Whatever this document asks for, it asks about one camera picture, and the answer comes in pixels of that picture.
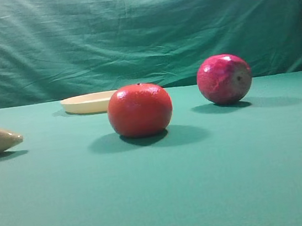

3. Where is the pink red apple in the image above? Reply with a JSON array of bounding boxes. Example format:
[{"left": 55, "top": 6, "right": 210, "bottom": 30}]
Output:
[{"left": 197, "top": 54, "right": 252, "bottom": 105}]

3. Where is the orange red tangerine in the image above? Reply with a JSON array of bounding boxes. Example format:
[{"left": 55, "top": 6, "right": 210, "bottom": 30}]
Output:
[{"left": 107, "top": 83, "right": 173, "bottom": 138}]

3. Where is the yellow plastic plate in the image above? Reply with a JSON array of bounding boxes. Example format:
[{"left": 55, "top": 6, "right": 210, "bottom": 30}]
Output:
[{"left": 60, "top": 90, "right": 116, "bottom": 114}]

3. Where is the green backdrop cloth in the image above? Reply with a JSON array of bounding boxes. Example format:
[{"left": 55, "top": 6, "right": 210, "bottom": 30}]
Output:
[{"left": 0, "top": 0, "right": 302, "bottom": 108}]

